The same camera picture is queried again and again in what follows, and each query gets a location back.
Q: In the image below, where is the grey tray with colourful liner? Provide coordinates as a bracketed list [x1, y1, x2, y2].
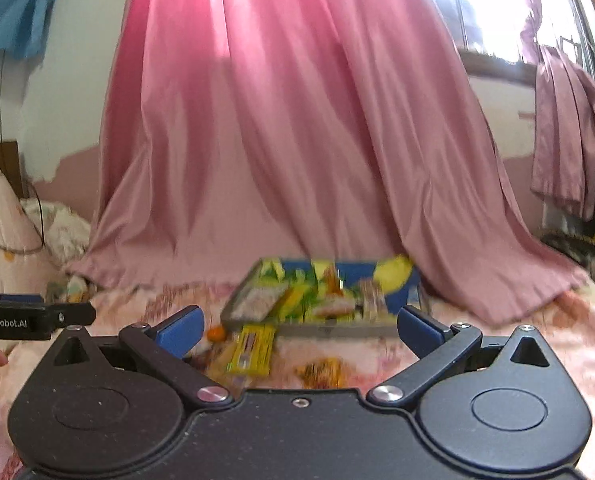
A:
[220, 255, 422, 338]

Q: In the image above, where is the beige quilted pillow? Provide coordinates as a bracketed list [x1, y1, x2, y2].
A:
[0, 171, 60, 296]

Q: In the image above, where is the window frame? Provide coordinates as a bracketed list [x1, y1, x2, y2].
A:
[434, 0, 595, 78]

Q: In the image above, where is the large pink curtain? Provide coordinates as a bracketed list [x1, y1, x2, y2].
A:
[72, 0, 586, 325]

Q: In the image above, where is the small orange fruit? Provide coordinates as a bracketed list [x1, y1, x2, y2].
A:
[206, 325, 228, 342]

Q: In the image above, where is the small tied pink curtain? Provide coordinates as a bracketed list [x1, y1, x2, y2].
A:
[520, 0, 595, 221]

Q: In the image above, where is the black cable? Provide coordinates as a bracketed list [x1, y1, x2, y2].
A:
[0, 171, 47, 256]

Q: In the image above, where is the yellow snack packet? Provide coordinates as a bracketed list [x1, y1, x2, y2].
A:
[227, 324, 276, 377]

